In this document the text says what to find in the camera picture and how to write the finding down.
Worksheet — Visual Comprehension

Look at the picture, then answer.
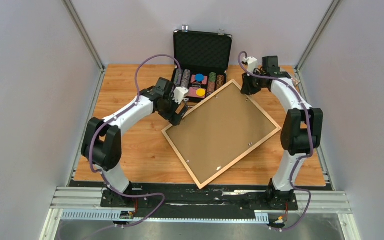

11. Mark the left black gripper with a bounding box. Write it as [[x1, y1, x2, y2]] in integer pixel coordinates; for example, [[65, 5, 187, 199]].
[[157, 94, 189, 127]]

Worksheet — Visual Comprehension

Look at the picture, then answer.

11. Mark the light wooden picture frame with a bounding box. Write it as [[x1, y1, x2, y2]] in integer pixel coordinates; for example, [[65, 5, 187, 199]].
[[161, 78, 283, 191]]

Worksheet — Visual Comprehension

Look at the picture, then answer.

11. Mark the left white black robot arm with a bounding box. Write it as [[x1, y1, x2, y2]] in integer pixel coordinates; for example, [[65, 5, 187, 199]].
[[80, 77, 189, 207]]

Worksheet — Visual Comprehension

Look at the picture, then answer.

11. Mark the yellow round chip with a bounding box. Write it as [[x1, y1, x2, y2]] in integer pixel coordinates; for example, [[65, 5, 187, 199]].
[[195, 88, 206, 98]]

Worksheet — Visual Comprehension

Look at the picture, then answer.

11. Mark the blue round chip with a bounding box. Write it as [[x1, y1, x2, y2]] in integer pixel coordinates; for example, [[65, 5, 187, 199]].
[[194, 74, 205, 82]]

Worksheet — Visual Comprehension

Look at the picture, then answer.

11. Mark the silver glitter tube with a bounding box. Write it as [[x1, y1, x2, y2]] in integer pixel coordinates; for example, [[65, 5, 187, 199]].
[[291, 74, 301, 87]]

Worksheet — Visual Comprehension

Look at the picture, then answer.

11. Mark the black poker chip case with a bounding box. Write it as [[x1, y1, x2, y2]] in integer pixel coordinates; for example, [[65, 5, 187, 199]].
[[171, 29, 233, 104]]

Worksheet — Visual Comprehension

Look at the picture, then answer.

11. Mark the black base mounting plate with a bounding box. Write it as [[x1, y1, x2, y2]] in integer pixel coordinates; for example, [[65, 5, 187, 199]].
[[69, 180, 299, 220]]

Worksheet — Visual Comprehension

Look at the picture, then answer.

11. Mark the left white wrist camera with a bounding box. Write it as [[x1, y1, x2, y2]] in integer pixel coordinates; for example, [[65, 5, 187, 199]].
[[172, 86, 189, 104]]

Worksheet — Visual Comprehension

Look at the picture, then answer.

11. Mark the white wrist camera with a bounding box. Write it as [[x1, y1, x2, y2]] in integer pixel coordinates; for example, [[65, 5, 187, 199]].
[[172, 86, 189, 104], [242, 56, 258, 74]]

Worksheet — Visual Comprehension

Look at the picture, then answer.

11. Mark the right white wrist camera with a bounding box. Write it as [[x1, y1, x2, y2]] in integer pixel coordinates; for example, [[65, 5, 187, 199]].
[[242, 56, 258, 74]]

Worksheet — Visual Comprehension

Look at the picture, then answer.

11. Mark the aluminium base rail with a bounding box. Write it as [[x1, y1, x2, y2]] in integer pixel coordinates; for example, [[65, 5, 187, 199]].
[[41, 182, 360, 240]]

